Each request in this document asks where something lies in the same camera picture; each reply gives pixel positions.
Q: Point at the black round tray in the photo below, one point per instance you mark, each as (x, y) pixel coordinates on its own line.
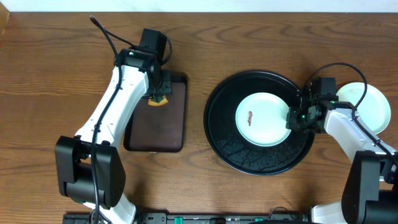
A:
(223, 135)

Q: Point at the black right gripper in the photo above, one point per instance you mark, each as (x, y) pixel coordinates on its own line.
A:
(291, 122)

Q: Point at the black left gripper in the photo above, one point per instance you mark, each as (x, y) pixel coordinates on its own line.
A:
(160, 91)

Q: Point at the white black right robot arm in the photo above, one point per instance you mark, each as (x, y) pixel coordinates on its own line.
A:
(370, 193)

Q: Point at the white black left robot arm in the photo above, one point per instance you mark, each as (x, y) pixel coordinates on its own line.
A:
(89, 167)

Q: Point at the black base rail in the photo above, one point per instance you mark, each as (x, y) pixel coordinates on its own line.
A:
(163, 218)

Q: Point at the mint plate with red stain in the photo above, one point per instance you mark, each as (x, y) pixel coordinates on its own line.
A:
(261, 118)

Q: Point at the pale green plate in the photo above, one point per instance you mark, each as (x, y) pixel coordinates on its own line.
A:
(374, 110)

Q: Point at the black rectangular tray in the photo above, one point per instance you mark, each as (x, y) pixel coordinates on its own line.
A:
(159, 128)

